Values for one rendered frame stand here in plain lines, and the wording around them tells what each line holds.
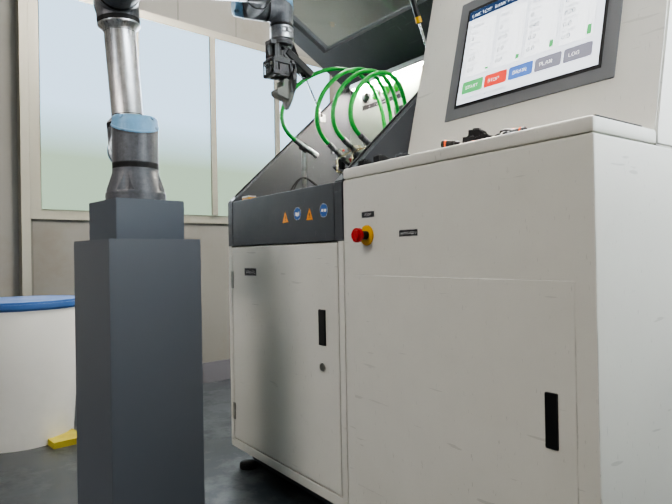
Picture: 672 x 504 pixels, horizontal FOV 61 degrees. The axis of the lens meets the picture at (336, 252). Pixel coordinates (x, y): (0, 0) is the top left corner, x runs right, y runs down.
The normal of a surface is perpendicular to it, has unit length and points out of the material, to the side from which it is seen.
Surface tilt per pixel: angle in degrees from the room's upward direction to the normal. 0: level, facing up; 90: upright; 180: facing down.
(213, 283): 90
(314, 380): 90
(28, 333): 94
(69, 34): 90
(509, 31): 76
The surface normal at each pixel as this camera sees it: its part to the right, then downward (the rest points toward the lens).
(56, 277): 0.68, -0.02
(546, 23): -0.79, -0.23
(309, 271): -0.81, 0.01
